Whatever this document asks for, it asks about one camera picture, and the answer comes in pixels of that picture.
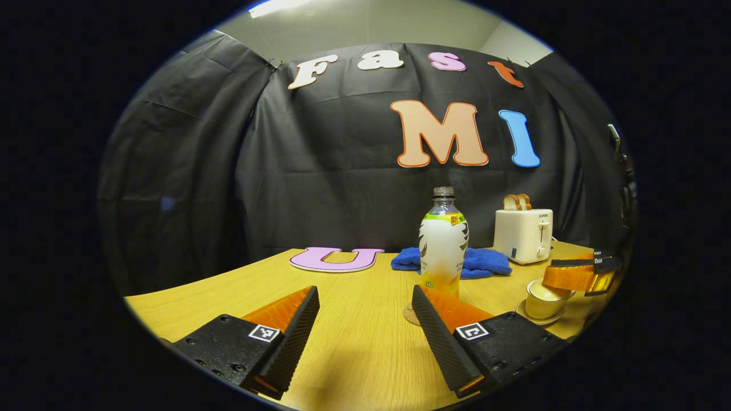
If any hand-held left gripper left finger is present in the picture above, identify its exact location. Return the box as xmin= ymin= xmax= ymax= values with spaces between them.
xmin=171 ymin=285 xmax=320 ymax=400

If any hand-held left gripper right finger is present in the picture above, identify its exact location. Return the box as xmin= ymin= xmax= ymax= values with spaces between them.
xmin=411 ymin=284 xmax=569 ymax=399

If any cream teacup lid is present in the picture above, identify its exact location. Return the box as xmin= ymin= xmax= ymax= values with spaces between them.
xmin=527 ymin=278 xmax=576 ymax=302

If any cream ceramic teacup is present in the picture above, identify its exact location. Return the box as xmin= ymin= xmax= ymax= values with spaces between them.
xmin=524 ymin=285 xmax=572 ymax=320

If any clear plastic water bottle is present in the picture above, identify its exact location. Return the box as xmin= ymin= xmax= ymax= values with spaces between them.
xmin=419 ymin=186 xmax=470 ymax=300

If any cream ceramic saucer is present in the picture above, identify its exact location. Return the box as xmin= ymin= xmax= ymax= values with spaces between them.
xmin=516 ymin=300 xmax=567 ymax=326

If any cream toaster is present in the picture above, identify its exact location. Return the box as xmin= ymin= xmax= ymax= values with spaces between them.
xmin=493 ymin=208 xmax=553 ymax=265

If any blue towel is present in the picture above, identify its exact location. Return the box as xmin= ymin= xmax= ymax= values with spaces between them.
xmin=391 ymin=247 xmax=513 ymax=280

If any pink letter cutout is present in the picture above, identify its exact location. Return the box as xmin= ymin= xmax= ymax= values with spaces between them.
xmin=289 ymin=247 xmax=385 ymax=273

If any ceiling light panel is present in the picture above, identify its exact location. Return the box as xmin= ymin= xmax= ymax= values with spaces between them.
xmin=248 ymin=0 xmax=320 ymax=19

